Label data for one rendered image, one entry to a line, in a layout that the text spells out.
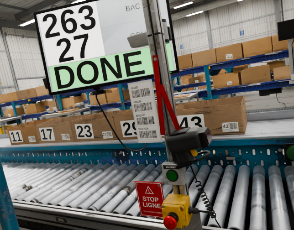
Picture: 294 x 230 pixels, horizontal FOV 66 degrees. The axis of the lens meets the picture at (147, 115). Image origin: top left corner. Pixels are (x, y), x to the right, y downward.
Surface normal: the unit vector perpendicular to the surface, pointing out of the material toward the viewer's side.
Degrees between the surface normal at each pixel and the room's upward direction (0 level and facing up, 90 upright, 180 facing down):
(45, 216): 90
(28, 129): 90
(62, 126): 90
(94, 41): 86
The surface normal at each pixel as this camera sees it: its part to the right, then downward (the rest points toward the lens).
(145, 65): -0.12, 0.10
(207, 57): -0.42, 0.20
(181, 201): -0.17, -0.98
